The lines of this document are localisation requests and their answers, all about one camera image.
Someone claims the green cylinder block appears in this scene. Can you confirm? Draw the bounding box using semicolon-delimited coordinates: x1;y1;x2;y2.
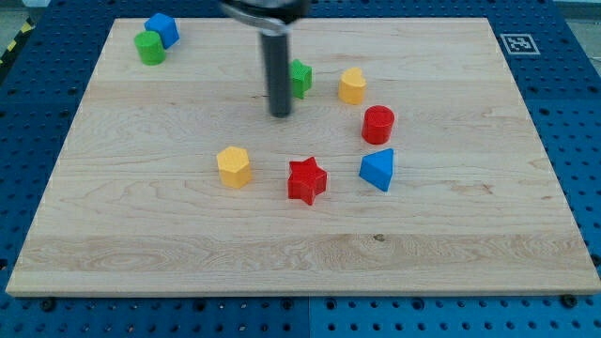
133;31;166;66

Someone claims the red cylinder block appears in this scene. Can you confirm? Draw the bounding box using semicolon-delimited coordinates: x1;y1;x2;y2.
362;105;395;145

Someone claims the red star block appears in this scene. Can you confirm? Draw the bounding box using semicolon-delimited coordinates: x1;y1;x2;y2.
287;157;328;206

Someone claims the green star block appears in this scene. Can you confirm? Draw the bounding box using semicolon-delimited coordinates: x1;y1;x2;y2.
290;59;313;99

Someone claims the wooden board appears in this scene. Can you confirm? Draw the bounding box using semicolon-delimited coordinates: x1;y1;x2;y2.
7;18;600;298

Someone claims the blue triangle block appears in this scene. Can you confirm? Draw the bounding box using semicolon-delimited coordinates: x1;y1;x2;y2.
359;148;394;192

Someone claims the yellow heart block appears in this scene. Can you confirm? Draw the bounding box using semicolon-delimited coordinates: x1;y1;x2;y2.
338;67;367;105

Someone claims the blue cube block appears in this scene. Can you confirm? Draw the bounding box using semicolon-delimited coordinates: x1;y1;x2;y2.
144;13;179;49

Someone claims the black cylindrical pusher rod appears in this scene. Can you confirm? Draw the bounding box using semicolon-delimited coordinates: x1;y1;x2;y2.
260;30;292;117

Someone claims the white fiducial marker tag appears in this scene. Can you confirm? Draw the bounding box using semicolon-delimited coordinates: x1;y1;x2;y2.
501;33;540;55

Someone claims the yellow hexagon block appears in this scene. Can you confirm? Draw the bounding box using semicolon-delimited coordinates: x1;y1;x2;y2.
216;146;253;189

